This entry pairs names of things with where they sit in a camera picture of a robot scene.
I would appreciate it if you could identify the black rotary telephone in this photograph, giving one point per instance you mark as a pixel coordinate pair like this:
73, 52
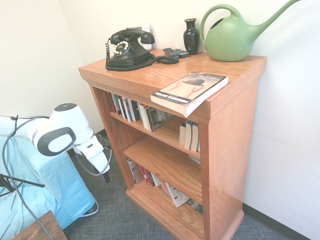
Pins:
130, 68

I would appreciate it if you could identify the black ceramic vase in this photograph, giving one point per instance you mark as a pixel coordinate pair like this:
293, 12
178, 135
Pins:
191, 37

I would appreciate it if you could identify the green plastic watering can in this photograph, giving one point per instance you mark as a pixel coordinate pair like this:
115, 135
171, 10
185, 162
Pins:
225, 42

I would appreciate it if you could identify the black remote control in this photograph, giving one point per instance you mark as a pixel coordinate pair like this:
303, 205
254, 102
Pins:
170, 51
182, 53

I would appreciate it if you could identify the white page edge book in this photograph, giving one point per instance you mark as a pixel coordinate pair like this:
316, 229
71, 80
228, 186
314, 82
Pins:
182, 135
188, 136
195, 138

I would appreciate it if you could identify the white wall device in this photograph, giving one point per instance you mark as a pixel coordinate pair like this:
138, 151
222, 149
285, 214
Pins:
146, 27

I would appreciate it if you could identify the white blue spine book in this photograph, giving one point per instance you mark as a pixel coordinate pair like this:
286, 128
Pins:
127, 110

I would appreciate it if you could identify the dark flat lying book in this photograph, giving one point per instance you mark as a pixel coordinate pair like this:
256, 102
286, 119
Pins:
196, 206

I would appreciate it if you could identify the black tripod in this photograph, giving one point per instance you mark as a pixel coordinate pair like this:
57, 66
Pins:
30, 183

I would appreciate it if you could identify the Milan Kundera paperback book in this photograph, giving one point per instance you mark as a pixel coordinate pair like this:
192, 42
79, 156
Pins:
190, 92

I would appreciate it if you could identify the orange spine book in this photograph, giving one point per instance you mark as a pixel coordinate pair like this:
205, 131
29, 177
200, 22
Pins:
165, 187

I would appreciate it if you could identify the white book red print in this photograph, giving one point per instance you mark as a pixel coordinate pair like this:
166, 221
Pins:
177, 196

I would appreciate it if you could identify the black rotary telephone base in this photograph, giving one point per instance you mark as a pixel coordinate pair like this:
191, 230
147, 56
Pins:
132, 56

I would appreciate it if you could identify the dark red spine book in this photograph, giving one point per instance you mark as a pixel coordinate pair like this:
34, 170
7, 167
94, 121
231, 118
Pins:
150, 178

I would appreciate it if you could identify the thick white book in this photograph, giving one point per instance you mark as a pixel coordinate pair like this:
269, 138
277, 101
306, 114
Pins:
145, 118

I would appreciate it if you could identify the flat lying magazine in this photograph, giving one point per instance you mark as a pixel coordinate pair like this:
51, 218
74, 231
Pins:
195, 160

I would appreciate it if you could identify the small wooden table corner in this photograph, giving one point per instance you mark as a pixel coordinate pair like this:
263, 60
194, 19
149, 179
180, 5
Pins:
42, 228

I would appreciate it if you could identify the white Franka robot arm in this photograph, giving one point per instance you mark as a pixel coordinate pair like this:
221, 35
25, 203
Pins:
62, 120

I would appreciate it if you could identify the photo cover book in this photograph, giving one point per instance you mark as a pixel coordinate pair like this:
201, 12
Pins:
158, 117

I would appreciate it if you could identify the thin red book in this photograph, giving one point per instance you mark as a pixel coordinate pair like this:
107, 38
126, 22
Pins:
111, 102

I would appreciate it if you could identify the white grey magazine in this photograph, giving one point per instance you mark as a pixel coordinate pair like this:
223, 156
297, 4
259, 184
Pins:
135, 172

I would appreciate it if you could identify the light blue cloth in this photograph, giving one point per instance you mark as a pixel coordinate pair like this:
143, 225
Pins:
62, 185

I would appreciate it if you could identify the grey spine book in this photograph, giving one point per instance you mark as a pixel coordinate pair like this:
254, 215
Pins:
116, 104

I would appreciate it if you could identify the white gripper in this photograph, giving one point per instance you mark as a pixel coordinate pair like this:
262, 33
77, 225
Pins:
96, 155

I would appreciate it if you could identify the black telephone handset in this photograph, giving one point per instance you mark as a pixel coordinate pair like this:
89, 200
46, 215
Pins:
130, 33

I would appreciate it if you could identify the wooden bookshelf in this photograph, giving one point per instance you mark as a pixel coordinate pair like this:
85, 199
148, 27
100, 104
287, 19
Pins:
225, 150

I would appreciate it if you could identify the black spine book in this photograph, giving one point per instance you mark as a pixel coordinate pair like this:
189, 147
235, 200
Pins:
135, 111

